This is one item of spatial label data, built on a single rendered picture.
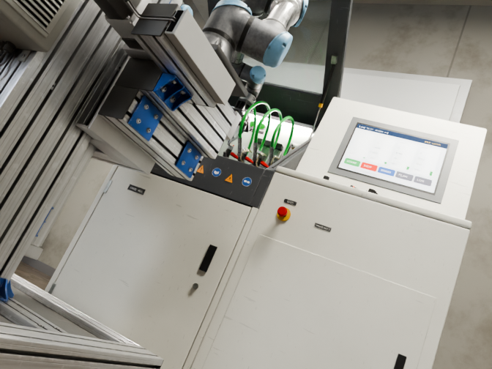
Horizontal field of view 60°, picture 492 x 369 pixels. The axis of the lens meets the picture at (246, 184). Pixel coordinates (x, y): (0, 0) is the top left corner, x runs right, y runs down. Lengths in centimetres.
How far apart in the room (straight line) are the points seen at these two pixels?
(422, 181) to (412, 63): 216
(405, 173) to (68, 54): 136
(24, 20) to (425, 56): 336
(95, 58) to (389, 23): 337
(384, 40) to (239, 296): 307
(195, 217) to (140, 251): 25
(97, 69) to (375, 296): 108
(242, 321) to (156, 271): 39
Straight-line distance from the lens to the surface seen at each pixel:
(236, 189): 165
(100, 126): 116
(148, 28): 100
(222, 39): 133
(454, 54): 396
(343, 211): 154
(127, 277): 172
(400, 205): 155
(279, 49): 135
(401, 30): 418
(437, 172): 193
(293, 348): 147
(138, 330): 166
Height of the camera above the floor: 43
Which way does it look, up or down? 15 degrees up
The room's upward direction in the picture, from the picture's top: 24 degrees clockwise
